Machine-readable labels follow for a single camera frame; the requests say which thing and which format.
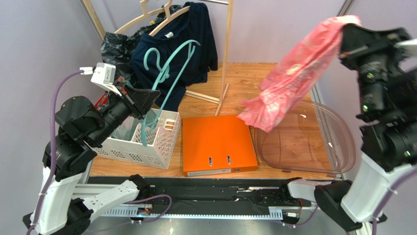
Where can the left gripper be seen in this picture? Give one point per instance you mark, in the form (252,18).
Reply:
(137,99)

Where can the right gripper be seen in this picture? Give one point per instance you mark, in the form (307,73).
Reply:
(355,49)

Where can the teal plastic hanger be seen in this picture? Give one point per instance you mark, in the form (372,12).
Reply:
(148,126)

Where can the pink patterned shorts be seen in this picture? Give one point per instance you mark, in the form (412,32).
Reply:
(295,75)

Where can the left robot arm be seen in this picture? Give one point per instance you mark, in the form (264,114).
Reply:
(82,129)

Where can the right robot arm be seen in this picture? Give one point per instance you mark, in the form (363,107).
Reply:
(388,98)

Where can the navy blue shorts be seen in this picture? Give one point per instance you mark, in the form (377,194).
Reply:
(192,25)

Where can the wooden hanger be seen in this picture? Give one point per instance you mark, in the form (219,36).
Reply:
(145,15)
(168,17)

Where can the transparent green folder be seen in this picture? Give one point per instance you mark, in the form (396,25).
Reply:
(126,130)

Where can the red folder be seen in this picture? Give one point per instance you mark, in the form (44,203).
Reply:
(102,102)

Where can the white perforated file basket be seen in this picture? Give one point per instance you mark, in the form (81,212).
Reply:
(152,143)

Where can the dark plaid garment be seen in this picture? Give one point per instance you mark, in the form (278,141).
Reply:
(117,50)

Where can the wooden clothes rack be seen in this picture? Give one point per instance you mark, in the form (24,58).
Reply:
(89,8)

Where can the clear plastic tub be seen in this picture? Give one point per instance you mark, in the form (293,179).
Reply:
(311,138)

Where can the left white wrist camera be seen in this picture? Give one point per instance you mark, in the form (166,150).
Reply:
(103,75)

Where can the orange ring binder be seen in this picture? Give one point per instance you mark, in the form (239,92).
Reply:
(217,145)

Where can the black and aluminium base rail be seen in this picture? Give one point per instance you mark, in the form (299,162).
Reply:
(218,198)

